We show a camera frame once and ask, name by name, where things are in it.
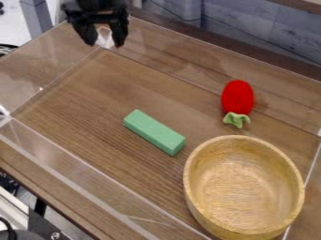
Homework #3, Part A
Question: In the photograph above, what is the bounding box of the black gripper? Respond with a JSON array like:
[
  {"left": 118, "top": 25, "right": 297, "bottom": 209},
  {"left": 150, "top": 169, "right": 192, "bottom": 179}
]
[{"left": 61, "top": 0, "right": 130, "bottom": 48}]

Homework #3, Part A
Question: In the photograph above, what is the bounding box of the red plush strawberry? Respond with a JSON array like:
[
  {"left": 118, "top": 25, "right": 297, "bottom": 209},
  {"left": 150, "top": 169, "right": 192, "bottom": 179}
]
[{"left": 221, "top": 80, "right": 255, "bottom": 128}]

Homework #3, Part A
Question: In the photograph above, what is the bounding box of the green rectangular block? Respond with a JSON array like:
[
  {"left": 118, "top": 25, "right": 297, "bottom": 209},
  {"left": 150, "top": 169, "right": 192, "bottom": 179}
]
[{"left": 123, "top": 110, "right": 186, "bottom": 156}]

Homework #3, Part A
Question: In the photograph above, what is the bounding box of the wooden bowl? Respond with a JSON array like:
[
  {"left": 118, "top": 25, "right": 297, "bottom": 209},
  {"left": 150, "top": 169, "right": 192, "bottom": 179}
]
[{"left": 184, "top": 135, "right": 305, "bottom": 240}]

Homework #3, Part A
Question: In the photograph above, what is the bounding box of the grey table leg post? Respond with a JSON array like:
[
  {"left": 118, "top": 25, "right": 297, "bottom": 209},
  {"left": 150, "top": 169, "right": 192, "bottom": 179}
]
[{"left": 19, "top": 0, "right": 53, "bottom": 38}]

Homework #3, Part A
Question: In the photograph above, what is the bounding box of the clear acrylic tray wall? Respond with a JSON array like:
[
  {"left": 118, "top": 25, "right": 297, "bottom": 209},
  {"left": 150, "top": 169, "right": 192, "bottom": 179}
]
[{"left": 0, "top": 14, "right": 321, "bottom": 240}]

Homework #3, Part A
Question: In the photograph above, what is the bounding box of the black equipment with cable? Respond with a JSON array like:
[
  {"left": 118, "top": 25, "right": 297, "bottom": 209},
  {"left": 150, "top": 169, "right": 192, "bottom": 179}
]
[{"left": 0, "top": 212, "right": 73, "bottom": 240}]

